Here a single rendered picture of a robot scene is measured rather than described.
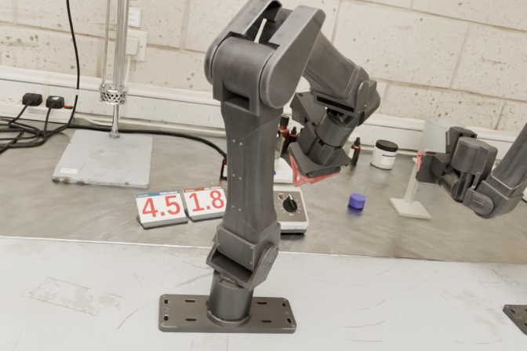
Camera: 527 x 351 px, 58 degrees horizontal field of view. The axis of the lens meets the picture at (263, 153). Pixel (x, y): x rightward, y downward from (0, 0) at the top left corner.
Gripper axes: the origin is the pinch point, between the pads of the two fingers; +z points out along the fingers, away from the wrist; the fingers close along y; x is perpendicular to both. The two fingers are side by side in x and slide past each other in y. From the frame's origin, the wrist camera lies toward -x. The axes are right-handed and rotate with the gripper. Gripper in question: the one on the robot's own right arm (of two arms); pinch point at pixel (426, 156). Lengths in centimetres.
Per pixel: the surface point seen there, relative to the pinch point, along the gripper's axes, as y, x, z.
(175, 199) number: 57, 11, -16
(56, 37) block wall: 96, -9, 36
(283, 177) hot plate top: 35.1, 5.4, -11.0
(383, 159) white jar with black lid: -0.8, 10.8, 26.0
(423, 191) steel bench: -9.1, 14.3, 13.1
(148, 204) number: 62, 11, -19
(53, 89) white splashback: 96, 5, 32
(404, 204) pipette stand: 1.5, 13.6, 0.8
